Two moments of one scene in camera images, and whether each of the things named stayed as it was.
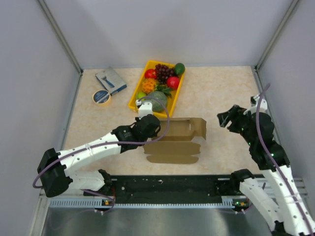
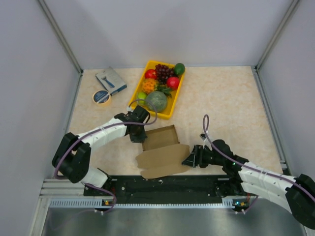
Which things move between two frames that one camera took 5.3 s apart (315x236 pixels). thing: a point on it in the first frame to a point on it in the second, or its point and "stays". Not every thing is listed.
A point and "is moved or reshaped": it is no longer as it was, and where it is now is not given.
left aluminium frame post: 61,35 stays
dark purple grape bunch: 162,72 stays
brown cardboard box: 177,145 is moved or reshaped
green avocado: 179,68 stays
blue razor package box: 110,80 stays
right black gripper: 234,114 to 196,158
